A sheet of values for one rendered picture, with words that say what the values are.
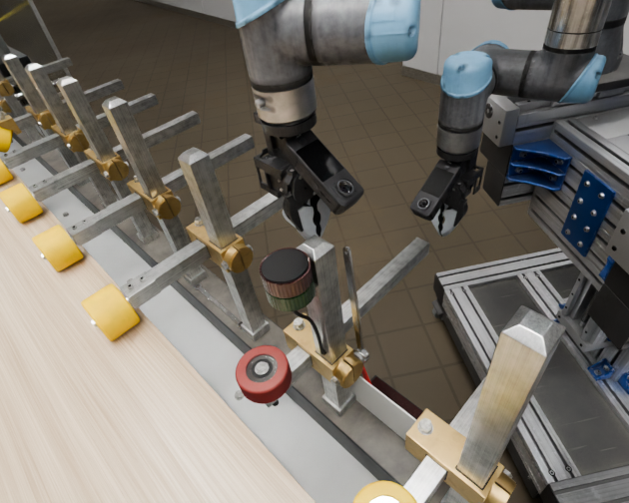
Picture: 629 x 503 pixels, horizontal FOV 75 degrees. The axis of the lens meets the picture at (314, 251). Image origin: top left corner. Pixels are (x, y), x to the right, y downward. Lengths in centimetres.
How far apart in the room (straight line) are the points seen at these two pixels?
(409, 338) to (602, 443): 70
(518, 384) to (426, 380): 126
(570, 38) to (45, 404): 96
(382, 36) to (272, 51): 12
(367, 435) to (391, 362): 90
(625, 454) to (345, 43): 128
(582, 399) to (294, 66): 127
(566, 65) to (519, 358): 54
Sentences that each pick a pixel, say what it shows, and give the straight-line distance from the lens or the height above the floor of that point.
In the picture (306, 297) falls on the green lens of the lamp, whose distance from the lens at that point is 48.
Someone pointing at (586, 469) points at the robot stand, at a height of 21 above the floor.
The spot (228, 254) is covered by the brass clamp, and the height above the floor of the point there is 96.
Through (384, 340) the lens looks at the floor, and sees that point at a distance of 173.
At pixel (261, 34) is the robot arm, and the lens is 48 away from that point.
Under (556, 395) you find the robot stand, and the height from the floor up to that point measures 21.
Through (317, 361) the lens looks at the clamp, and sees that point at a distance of 67.
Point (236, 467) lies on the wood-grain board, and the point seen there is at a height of 90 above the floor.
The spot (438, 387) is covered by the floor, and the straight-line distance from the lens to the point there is 164.
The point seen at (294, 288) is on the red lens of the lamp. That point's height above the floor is 109.
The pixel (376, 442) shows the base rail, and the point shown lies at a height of 70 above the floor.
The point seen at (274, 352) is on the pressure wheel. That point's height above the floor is 91.
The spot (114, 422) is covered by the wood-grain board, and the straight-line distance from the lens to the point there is 68.
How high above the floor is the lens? 143
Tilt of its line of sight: 43 degrees down
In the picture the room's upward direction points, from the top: 9 degrees counter-clockwise
